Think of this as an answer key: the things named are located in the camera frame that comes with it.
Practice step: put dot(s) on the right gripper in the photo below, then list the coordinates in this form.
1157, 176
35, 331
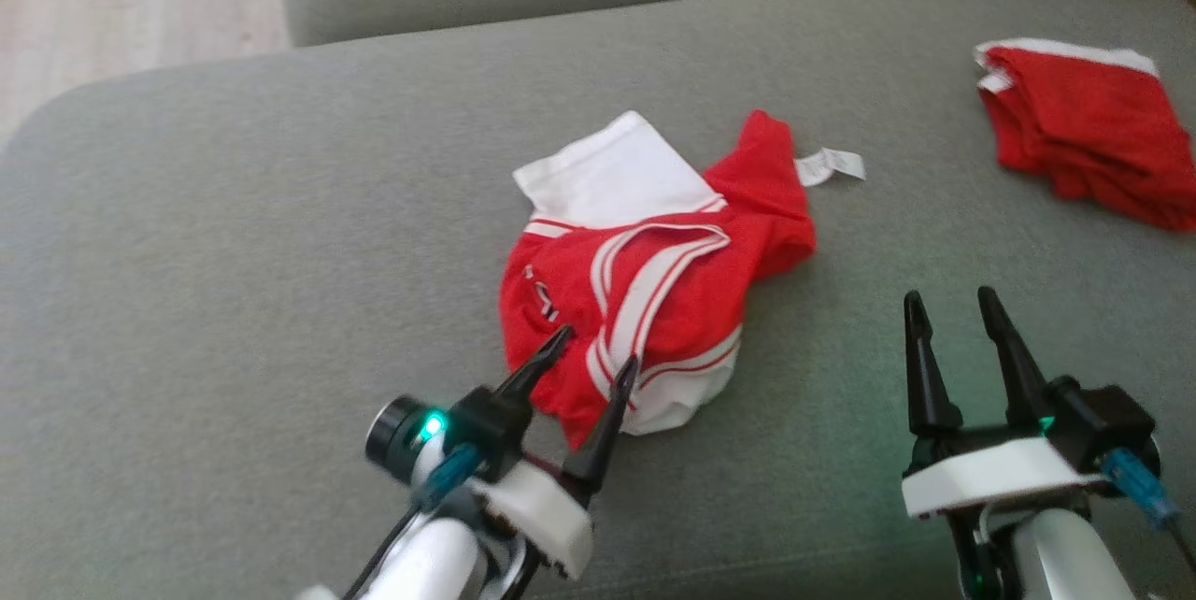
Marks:
990, 474

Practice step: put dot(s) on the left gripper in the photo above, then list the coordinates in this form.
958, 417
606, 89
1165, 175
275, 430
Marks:
547, 516

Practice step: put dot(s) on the red white shorts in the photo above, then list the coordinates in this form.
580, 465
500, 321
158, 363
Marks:
673, 292

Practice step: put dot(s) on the red white-trimmed shorts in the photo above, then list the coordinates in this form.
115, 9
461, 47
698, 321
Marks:
1093, 128

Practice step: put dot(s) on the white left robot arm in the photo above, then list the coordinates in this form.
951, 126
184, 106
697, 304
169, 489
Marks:
430, 563

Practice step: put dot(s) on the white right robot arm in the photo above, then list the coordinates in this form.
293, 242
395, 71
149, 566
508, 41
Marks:
1065, 558

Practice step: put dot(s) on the grey fabric sofa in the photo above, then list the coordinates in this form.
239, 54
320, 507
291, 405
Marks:
280, 282

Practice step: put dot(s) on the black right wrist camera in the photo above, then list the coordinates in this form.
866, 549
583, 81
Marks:
1103, 418

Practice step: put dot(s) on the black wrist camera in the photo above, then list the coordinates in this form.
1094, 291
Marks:
402, 436
1103, 418

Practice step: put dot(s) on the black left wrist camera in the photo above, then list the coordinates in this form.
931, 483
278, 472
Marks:
402, 436

